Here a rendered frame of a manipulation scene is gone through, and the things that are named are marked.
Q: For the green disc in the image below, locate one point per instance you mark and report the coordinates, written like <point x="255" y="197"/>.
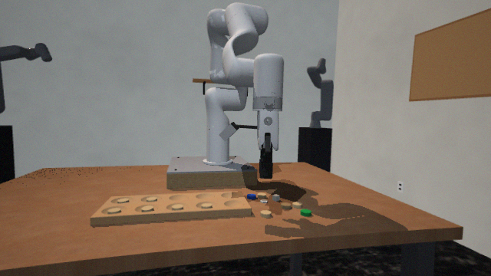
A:
<point x="306" y="212"/>

